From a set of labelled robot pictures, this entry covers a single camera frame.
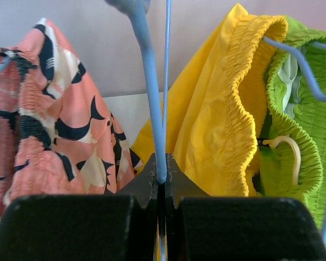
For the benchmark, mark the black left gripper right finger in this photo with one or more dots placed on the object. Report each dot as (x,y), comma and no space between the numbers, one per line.
(201,227)

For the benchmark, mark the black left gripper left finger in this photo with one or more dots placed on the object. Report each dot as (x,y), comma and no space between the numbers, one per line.
(120,226)

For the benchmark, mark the green shorts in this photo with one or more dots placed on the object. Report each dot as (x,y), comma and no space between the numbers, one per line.
(292,148)

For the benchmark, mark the blue wire hanger of orange shorts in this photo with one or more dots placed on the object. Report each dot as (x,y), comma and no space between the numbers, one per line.
(136,12)

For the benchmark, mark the yellow shorts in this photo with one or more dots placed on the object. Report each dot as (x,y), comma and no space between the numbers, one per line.
(218,104)

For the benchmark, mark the pink patterned shorts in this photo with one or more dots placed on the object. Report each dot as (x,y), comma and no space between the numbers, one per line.
(57,135)

